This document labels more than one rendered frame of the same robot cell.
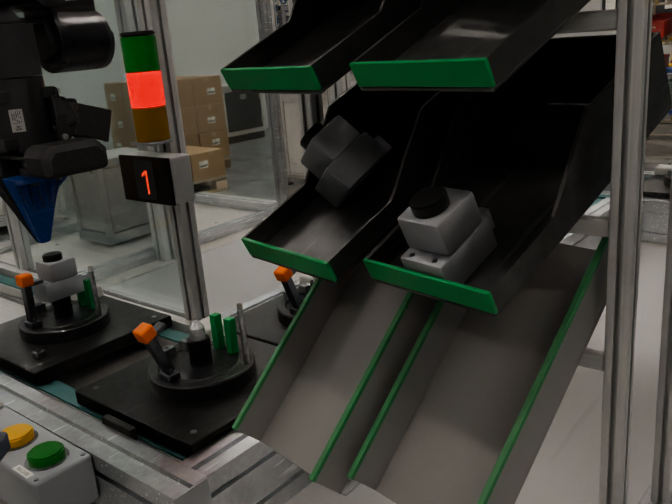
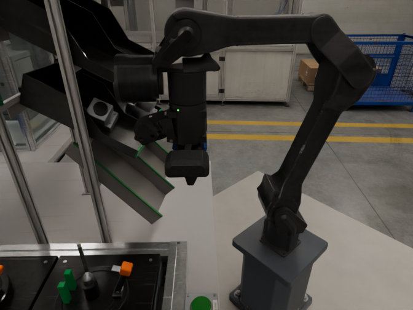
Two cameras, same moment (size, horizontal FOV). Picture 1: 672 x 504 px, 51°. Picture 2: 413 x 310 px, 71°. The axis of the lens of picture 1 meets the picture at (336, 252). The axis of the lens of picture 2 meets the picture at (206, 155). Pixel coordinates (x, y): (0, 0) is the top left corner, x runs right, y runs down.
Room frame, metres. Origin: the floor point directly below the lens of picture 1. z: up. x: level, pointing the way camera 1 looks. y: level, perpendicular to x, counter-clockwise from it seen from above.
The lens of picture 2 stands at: (0.93, 0.62, 1.52)
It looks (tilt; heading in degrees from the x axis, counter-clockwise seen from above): 29 degrees down; 228
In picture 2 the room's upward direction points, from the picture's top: straight up
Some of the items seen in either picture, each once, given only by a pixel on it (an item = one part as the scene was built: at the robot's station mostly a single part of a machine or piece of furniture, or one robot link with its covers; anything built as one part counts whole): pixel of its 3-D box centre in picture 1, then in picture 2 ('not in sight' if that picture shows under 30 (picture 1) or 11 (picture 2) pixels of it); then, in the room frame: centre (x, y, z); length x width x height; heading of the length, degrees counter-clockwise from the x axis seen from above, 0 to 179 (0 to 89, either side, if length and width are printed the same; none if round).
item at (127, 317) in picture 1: (67, 331); not in sight; (1.07, 0.45, 0.96); 0.24 x 0.24 x 0.02; 49
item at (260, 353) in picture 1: (199, 346); (90, 286); (0.85, 0.19, 1.01); 0.24 x 0.24 x 0.13; 49
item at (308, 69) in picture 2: not in sight; (336, 74); (-4.48, -1.79, 0.20); 1.20 x 0.80 x 0.41; 135
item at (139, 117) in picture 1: (151, 123); not in sight; (1.06, 0.26, 1.28); 0.05 x 0.05 x 0.05
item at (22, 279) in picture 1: (33, 296); not in sight; (1.04, 0.48, 1.04); 0.04 x 0.02 x 0.08; 139
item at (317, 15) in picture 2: not in sight; (267, 47); (0.57, 0.35, 1.45); 0.29 x 0.08 x 0.11; 144
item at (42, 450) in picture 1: (46, 457); (201, 307); (0.70, 0.34, 0.96); 0.04 x 0.04 x 0.02
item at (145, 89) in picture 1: (145, 89); not in sight; (1.06, 0.26, 1.33); 0.05 x 0.05 x 0.05
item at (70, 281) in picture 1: (61, 272); not in sight; (1.08, 0.44, 1.06); 0.08 x 0.04 x 0.07; 139
